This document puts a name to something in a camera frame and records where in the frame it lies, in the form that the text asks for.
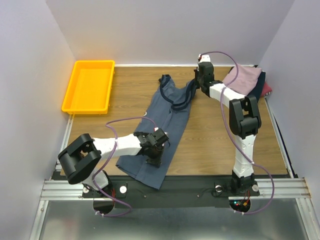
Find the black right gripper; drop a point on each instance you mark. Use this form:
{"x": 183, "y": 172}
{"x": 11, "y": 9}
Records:
{"x": 198, "y": 81}

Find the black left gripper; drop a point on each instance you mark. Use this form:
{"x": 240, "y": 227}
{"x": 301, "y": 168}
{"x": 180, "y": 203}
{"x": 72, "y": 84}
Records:
{"x": 155, "y": 162}

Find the blue-grey tank top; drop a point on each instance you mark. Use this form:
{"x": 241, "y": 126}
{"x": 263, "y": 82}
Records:
{"x": 170, "y": 109}

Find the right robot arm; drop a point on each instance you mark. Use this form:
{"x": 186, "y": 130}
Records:
{"x": 243, "y": 126}

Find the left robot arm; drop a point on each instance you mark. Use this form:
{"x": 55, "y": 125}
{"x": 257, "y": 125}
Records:
{"x": 79, "y": 160}

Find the pink folded tank top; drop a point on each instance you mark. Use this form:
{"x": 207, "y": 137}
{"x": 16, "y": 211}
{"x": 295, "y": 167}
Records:
{"x": 246, "y": 80}

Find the dark navy folded tank top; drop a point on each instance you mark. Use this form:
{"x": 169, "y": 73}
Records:
{"x": 258, "y": 89}

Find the maroon folded tank top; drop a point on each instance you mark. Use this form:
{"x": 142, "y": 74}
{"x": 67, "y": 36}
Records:
{"x": 266, "y": 90}

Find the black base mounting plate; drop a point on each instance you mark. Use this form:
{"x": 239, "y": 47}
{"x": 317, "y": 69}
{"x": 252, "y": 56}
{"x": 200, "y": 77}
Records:
{"x": 181, "y": 191}

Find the yellow plastic tray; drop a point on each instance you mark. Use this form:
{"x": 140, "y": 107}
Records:
{"x": 89, "y": 88}

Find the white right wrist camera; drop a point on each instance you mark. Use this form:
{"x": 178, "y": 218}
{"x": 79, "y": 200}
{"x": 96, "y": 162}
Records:
{"x": 204, "y": 58}

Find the aluminium frame rail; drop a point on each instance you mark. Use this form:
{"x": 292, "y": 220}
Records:
{"x": 61, "y": 190}

